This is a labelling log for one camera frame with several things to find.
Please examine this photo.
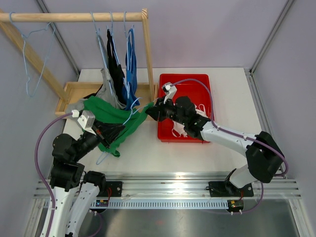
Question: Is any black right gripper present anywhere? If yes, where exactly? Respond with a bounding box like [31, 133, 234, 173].
[146, 95, 188, 126]

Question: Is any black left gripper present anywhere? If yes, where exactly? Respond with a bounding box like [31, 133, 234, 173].
[73, 118, 126, 161]

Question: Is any light blue hanger of green top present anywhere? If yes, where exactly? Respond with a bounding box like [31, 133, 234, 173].
[96, 98, 158, 165]

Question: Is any green tank top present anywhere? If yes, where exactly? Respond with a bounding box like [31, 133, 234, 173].
[83, 96, 154, 157]

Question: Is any white camisole tank top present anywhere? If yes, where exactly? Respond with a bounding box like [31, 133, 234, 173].
[171, 104, 210, 140]

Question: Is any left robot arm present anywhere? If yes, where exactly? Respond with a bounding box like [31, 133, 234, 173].
[41, 122, 125, 237]

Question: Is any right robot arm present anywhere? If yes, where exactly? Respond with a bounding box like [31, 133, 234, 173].
[146, 96, 284, 197]

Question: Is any blue tank top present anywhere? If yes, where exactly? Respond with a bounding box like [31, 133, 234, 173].
[122, 28, 139, 111]

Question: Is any grey tank top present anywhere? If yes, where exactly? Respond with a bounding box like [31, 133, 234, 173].
[66, 35, 126, 113]

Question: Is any light blue hanger of grey top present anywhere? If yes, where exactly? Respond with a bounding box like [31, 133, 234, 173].
[90, 12, 115, 100]

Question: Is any black tank top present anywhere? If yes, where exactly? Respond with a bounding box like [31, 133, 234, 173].
[105, 29, 126, 105]

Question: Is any light blue hanger of black top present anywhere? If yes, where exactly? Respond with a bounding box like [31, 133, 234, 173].
[110, 12, 129, 98]

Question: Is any red plastic bin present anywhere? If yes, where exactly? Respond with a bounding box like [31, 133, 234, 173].
[158, 74, 212, 143]

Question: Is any wooden clothes rack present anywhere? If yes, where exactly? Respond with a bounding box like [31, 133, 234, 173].
[0, 8, 158, 117]

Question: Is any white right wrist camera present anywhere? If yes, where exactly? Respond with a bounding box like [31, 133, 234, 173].
[162, 82, 177, 104]

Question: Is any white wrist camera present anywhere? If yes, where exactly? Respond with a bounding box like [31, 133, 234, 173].
[72, 110, 95, 133]
[162, 82, 177, 104]

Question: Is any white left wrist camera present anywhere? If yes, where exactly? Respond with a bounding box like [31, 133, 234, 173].
[72, 110, 95, 133]

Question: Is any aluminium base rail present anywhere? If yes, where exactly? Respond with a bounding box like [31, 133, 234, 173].
[33, 171, 302, 210]

